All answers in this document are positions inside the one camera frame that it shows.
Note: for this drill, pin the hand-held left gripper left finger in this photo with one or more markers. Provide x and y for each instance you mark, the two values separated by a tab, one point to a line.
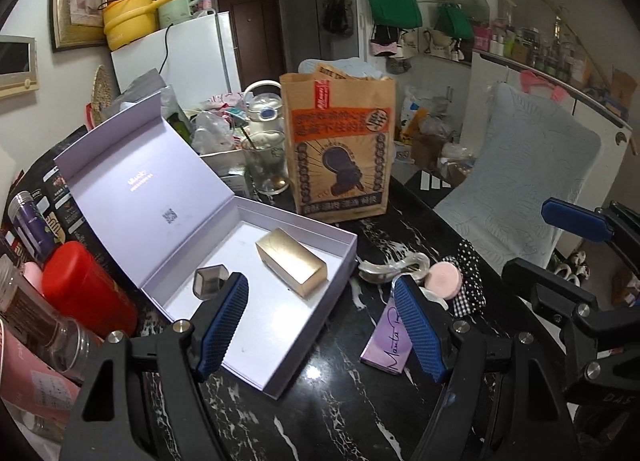
222	326

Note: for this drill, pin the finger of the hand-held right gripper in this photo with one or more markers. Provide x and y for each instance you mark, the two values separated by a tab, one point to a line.
575	221
530	277

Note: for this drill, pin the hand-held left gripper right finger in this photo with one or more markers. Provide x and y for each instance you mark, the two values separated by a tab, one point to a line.
420	331

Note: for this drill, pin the pink round compact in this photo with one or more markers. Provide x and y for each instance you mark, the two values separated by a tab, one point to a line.
442	278

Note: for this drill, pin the clear plastic wrap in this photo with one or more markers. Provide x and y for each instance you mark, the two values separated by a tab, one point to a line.
380	271

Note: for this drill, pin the lavender gift box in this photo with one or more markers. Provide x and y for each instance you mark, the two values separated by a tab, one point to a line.
150	181

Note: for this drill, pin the beige slipper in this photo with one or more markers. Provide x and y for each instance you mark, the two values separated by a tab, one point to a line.
579	275
560	263

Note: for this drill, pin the purple flat palette box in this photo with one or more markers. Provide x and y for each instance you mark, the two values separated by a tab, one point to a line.
385	341

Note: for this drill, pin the gold rectangular box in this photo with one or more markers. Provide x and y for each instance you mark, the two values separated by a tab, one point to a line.
290	261

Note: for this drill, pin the black box with white stripes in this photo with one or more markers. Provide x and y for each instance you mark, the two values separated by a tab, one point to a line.
430	188

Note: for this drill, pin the pink cloth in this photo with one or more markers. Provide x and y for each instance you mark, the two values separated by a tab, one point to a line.
542	83

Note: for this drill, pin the red canister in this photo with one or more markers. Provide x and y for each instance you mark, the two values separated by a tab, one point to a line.
85	286

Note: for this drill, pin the cardboard box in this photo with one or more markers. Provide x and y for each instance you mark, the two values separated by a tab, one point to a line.
427	151

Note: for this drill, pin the glass cup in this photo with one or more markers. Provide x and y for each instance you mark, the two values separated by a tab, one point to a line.
265	166

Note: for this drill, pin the row of bottles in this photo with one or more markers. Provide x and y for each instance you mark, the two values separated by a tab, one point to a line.
535	51

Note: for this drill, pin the clear glass jar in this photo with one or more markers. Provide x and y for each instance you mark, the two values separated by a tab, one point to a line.
45	326

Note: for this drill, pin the orange plastic bag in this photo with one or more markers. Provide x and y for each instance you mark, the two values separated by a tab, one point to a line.
415	123

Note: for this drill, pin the brown printed paper bag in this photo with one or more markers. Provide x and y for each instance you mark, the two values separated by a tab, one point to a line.
340	161

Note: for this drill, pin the clear plastic bag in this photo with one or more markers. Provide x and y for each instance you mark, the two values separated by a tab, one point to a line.
212	131

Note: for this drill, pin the pink booklet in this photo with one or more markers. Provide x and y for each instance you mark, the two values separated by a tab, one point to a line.
30	381

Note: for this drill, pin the black printed packaging box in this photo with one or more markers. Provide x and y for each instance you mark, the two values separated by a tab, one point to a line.
60	196

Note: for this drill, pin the purple bottle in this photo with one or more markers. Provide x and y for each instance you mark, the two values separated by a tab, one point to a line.
32	231

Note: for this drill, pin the white jug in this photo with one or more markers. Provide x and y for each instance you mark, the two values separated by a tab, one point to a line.
262	111

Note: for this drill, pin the green tote bag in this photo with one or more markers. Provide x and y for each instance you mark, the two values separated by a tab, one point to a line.
457	23
392	8

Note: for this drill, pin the pink and black hanging bag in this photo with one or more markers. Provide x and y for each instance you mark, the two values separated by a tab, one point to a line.
384	48

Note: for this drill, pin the woven straw fan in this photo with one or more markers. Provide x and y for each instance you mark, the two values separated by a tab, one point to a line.
102	91

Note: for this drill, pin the white fridge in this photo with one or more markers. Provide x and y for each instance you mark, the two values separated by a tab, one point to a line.
195	56

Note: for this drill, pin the brown door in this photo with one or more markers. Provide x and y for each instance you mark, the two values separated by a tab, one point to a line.
255	31

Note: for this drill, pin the yellow pot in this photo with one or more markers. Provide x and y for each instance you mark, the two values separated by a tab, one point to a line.
127	21

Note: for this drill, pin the wall intercom monitor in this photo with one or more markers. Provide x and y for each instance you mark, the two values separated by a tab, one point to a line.
15	61

